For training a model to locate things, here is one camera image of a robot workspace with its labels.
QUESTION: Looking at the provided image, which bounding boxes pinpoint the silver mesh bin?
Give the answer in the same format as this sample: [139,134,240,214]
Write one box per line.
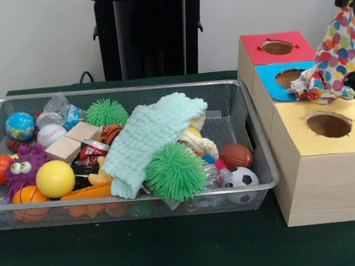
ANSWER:
[0,69,284,238]

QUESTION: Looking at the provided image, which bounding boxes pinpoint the purple furry monster toy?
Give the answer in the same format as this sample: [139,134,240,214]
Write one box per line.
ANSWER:
[1,142,53,198]

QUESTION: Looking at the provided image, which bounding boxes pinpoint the yellow smooth ball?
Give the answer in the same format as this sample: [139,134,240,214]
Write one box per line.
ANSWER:
[33,158,78,201]

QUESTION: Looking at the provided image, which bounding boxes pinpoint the dark green table cloth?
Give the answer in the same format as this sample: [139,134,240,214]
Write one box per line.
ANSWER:
[0,53,355,266]

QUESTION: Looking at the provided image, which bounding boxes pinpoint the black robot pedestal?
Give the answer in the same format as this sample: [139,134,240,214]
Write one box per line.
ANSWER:
[82,0,224,85]

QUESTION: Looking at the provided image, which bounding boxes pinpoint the blue globe ball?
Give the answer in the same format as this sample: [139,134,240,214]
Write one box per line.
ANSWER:
[3,110,38,144]

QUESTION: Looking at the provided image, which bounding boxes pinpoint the wooden box with three holes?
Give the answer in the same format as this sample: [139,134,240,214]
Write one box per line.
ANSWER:
[232,23,355,233]

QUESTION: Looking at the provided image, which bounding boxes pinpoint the black looped cable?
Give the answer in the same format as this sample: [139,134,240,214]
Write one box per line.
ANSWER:
[78,70,97,85]

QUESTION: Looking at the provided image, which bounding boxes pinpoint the colourful polka dot cloth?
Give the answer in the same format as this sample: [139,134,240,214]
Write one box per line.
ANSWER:
[281,0,355,109]

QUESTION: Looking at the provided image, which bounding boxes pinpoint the light blue cloth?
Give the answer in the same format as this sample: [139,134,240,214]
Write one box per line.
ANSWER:
[93,88,218,202]

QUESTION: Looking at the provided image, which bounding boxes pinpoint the white toy baseball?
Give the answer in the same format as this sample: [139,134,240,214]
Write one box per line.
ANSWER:
[35,122,69,150]

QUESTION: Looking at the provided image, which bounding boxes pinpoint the brown toy football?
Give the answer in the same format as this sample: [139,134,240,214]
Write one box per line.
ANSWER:
[218,141,255,171]

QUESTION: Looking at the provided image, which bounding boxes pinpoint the cream knitted cloth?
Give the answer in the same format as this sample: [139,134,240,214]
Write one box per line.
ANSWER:
[175,109,220,159]

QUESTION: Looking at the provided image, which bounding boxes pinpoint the green spiky rubber ball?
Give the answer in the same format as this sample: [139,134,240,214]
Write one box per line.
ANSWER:
[83,95,131,130]
[141,138,211,206]

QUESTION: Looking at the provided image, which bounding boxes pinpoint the orange toy basketball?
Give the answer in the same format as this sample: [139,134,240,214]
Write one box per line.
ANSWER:
[11,183,51,207]

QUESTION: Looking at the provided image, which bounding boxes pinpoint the black and white soccer ball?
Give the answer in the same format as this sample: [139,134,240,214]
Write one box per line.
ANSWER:
[224,165,261,195]

